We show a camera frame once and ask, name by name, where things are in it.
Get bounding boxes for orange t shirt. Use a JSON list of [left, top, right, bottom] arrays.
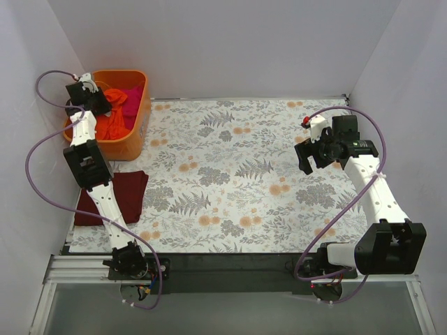
[[95, 89, 131, 140]]

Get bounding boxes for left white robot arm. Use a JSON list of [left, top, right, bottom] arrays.
[[64, 79, 149, 279]]

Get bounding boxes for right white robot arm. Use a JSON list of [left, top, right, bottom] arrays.
[[294, 115, 427, 281]]

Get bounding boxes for pink t shirt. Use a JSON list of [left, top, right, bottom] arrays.
[[122, 87, 143, 131]]

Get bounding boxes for orange plastic basket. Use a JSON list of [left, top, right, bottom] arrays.
[[64, 70, 151, 161]]

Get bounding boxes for floral table mat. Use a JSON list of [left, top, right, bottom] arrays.
[[68, 98, 395, 253]]

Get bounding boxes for folded dark red t shirt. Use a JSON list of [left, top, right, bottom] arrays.
[[74, 170, 149, 227]]

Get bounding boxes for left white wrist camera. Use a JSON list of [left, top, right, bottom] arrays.
[[78, 73, 98, 93]]

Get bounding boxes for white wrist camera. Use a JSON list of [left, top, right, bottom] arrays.
[[302, 115, 328, 143], [78, 73, 98, 93]]

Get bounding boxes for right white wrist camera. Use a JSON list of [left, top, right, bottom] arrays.
[[302, 115, 328, 143]]

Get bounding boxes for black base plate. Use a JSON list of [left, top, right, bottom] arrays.
[[107, 251, 359, 296]]

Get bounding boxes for aluminium frame rail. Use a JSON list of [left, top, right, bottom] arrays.
[[31, 255, 436, 334]]

